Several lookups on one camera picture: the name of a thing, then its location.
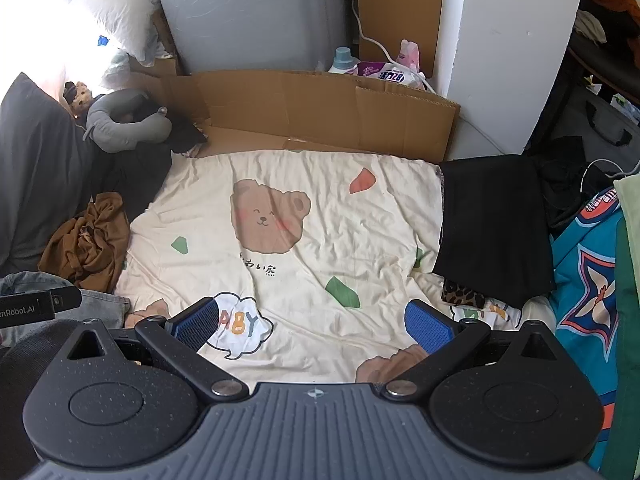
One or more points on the purple and white tissue pack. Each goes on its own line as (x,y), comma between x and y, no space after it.
(390,74)

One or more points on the cream bear-print bed sheet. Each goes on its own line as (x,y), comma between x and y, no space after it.
(325,240)

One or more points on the leopard print cloth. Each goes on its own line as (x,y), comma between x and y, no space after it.
(462,295)

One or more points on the pink bottle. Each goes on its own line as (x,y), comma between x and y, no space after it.
(409,55)

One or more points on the white fluffy pillow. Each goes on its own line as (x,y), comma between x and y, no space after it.
(120,5)

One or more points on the brown printed t-shirt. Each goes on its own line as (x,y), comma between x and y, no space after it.
(85,245)

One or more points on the floral patterned cloth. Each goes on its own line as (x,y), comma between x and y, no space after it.
(192,151)

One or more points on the white bottle with blue cap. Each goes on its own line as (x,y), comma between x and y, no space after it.
(342,60)

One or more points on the flattened cardboard box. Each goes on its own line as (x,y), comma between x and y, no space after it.
(320,110)

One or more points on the green cloth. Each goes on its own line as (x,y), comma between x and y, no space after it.
(630,310)

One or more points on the white cabinet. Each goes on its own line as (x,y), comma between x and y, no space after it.
(505,50)

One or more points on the folded black garment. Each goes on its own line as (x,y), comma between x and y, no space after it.
(490,225)

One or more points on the grey plastic-wrapped panel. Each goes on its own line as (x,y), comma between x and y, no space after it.
(250,15)

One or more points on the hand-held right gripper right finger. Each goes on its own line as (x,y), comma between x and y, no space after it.
(430,327)

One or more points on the black chair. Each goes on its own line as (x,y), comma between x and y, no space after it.
(595,60)

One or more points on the brown plush bear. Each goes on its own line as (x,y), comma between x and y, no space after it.
(80,97)

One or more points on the grey jeans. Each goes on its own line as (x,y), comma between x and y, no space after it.
(100,310)

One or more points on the dark green garment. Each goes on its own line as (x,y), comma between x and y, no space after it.
(35,170)

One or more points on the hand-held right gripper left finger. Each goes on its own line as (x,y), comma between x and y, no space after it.
(197,322)

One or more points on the crumpled black garment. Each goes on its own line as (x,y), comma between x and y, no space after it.
(130,180)

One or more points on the grey neck pillow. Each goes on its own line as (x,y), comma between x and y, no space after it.
(107,125)

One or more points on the upright cardboard box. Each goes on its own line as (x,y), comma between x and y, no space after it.
(405,5)

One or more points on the dark cloth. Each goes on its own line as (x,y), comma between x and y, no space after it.
(565,185)

